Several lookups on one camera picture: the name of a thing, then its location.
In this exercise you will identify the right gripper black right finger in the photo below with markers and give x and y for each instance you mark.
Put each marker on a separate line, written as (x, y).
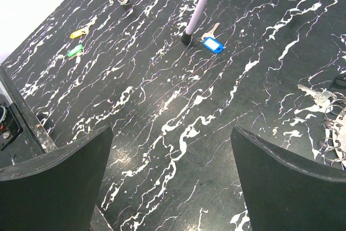
(285, 191)

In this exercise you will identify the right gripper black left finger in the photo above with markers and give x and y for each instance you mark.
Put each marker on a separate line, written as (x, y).
(57, 190)

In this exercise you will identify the yellow tagged key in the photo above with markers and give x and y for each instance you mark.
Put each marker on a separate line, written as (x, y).
(83, 31)

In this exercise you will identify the silver keyring holder with keys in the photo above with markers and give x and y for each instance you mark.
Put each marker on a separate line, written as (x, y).
(332, 145)

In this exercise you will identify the green tagged key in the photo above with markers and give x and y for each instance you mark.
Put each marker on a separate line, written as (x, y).
(76, 51)

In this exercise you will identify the blue tagged key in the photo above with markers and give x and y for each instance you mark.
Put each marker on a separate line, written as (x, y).
(209, 41)

